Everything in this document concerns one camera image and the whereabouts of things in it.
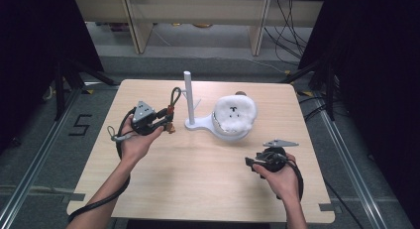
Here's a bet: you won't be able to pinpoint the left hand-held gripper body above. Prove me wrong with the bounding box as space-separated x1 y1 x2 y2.
131 100 160 137

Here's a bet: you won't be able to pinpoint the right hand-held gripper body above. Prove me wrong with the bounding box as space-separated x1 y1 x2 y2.
252 138 300 173

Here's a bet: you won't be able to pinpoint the green cord keychain brown charm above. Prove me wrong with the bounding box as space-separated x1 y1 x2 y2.
163 86 183 135

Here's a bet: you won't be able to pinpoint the white branched hanger stand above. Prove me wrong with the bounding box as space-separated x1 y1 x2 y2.
181 70 254 143

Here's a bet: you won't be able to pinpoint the white fluffy plush keychain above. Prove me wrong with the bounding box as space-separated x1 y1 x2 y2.
214 93 259 134

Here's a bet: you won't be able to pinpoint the silver-rimmed white bowl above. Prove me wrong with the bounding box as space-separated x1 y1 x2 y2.
211 110 253 137

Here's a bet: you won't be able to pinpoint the person's right hand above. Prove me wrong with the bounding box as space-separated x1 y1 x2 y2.
252 152 300 204

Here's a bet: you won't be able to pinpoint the person's left hand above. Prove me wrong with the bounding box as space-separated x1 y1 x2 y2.
120 114 165 165

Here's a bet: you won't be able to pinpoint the black metal stand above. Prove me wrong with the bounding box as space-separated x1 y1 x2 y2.
53 57 121 122
280 57 337 122

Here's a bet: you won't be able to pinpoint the light wooden shelf unit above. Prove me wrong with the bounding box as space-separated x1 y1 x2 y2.
72 0 325 57

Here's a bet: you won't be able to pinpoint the dark curtain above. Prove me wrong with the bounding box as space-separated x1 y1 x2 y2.
298 0 420 220
0 0 104 155

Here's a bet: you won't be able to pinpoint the grey left gripper cord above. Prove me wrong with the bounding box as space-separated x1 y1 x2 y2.
106 124 134 143

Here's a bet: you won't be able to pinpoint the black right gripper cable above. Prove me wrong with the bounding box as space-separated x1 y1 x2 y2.
276 159 305 202

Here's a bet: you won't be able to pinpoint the black floor cables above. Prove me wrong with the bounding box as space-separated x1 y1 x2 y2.
298 94 332 123

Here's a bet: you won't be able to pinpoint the thick black left gripper cable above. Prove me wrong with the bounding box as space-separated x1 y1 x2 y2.
66 106 138 224

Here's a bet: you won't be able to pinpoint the aluminium floor rail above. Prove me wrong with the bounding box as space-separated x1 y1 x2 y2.
318 99 388 229
0 88 82 229

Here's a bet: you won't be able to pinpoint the thin black floor cable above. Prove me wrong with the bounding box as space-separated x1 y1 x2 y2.
322 178 360 229

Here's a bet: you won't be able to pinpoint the bundle of black hanging cables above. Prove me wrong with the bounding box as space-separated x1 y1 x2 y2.
263 0 315 66

